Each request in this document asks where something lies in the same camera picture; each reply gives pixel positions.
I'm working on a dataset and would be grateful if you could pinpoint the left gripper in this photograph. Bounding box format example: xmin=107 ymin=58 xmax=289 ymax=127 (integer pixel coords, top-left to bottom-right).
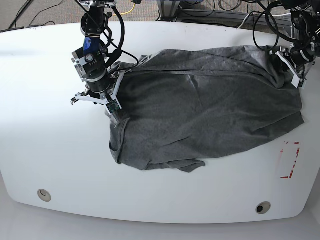
xmin=269 ymin=46 xmax=318 ymax=88

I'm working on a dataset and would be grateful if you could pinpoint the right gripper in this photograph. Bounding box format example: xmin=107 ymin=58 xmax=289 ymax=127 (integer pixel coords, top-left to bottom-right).
xmin=70 ymin=69 xmax=130 ymax=108

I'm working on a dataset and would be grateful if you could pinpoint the grey t-shirt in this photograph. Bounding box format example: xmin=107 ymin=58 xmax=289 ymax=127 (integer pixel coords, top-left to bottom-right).
xmin=109 ymin=46 xmax=304 ymax=173

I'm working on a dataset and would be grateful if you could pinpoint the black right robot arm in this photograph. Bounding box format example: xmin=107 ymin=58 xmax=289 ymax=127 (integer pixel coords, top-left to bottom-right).
xmin=71 ymin=0 xmax=131 ymax=115

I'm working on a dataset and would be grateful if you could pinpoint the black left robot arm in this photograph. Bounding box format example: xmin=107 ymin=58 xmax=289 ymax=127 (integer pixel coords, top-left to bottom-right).
xmin=265 ymin=0 xmax=320 ymax=88

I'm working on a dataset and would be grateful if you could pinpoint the red tape marking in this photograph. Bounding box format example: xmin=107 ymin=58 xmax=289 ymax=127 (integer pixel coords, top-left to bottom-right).
xmin=277 ymin=141 xmax=301 ymax=179

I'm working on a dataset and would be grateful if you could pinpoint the left table grommet hole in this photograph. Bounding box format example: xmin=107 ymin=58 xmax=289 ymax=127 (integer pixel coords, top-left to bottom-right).
xmin=37 ymin=189 xmax=52 ymax=203

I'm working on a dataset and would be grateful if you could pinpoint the table grommet hole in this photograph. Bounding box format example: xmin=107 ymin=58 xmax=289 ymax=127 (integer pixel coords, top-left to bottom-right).
xmin=255 ymin=201 xmax=271 ymax=215
xmin=37 ymin=189 xmax=52 ymax=203

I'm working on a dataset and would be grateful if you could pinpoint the right table grommet hole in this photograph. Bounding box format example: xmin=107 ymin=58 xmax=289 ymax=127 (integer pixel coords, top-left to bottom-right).
xmin=255 ymin=201 xmax=271 ymax=215

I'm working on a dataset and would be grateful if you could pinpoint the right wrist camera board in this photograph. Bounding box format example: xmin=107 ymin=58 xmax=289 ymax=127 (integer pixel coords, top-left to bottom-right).
xmin=106 ymin=100 xmax=122 ymax=115

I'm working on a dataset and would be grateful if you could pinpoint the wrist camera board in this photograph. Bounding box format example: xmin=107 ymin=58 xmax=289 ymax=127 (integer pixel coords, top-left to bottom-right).
xmin=106 ymin=100 xmax=122 ymax=115
xmin=298 ymin=79 xmax=307 ymax=89

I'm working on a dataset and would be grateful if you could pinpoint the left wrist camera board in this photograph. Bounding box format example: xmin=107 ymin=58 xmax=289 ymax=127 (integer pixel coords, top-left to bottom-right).
xmin=298 ymin=79 xmax=307 ymax=89

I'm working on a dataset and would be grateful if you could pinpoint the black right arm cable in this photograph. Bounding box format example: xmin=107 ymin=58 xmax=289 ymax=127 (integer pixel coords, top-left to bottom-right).
xmin=73 ymin=0 xmax=141 ymax=68

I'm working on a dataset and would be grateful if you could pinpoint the white cable on floor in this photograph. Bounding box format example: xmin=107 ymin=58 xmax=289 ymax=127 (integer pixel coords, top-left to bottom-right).
xmin=236 ymin=11 xmax=253 ymax=30

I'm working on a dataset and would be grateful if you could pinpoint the aluminium frame post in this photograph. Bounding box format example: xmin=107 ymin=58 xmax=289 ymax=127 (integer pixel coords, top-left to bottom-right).
xmin=156 ymin=0 xmax=182 ymax=22

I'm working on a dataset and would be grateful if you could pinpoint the black floor cables left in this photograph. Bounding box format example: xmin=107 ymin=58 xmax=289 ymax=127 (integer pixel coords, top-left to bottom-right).
xmin=8 ymin=0 xmax=63 ymax=30

